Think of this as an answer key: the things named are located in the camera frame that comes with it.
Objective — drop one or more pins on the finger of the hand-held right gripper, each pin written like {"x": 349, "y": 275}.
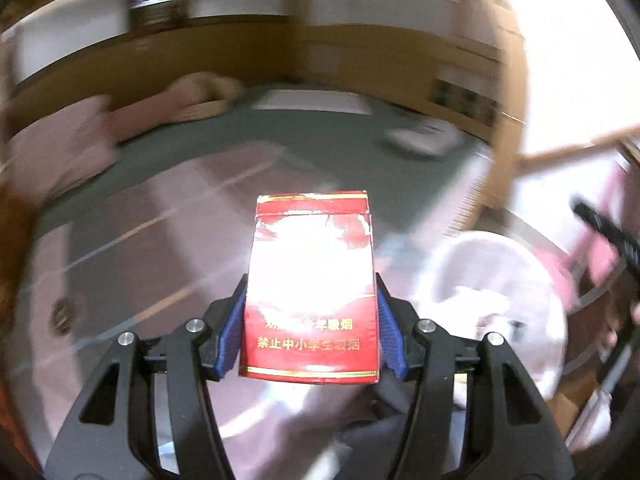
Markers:
{"x": 605, "y": 232}

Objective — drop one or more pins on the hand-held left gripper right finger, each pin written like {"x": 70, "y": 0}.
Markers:
{"x": 392, "y": 340}

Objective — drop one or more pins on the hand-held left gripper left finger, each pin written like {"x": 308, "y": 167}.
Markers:
{"x": 230, "y": 340}

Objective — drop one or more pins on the pink plastic bag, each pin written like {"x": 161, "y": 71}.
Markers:
{"x": 600, "y": 265}

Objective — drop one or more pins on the red cigarette pack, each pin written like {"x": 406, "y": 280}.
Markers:
{"x": 310, "y": 285}

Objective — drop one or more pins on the white plastic bin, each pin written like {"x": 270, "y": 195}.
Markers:
{"x": 480, "y": 270}

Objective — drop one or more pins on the pink grey patchwork blanket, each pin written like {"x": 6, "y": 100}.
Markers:
{"x": 150, "y": 260}

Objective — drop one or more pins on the white handheld vacuum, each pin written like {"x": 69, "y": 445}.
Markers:
{"x": 420, "y": 137}

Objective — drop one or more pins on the green bed sheet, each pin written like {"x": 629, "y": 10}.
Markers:
{"x": 300, "y": 145}

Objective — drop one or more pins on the wooden footboard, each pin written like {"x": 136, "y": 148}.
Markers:
{"x": 475, "y": 60}

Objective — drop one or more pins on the striped plush toy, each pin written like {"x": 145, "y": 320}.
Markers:
{"x": 190, "y": 100}

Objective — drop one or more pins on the white rectangular tray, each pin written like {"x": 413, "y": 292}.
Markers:
{"x": 310, "y": 102}

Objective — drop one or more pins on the pink pillow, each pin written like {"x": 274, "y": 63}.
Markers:
{"x": 60, "y": 150}

